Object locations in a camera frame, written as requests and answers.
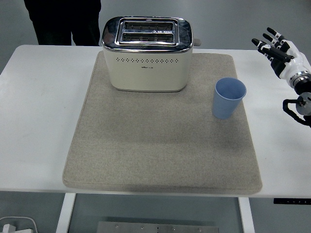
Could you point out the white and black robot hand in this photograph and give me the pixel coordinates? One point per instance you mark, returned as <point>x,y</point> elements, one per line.
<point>292,61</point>

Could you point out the light blue ribbed cup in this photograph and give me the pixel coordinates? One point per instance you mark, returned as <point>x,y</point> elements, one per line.
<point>224,104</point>

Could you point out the black table control panel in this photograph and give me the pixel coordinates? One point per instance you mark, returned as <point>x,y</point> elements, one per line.
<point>291,201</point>

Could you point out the cream and chrome toaster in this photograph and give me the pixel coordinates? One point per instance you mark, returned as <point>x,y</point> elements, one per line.
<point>145,72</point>

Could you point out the white table leg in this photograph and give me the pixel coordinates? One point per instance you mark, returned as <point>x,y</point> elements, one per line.
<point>246,216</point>
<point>64,213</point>

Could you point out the beige fabric table mat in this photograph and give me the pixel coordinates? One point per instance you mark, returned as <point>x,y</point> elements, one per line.
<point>150,145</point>

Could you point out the person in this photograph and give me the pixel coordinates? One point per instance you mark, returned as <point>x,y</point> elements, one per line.
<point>56,21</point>

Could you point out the white plastic tray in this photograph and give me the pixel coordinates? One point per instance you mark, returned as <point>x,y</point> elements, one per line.
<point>29,223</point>

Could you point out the white block in tray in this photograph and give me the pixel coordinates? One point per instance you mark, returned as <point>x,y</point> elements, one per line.
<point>8,228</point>

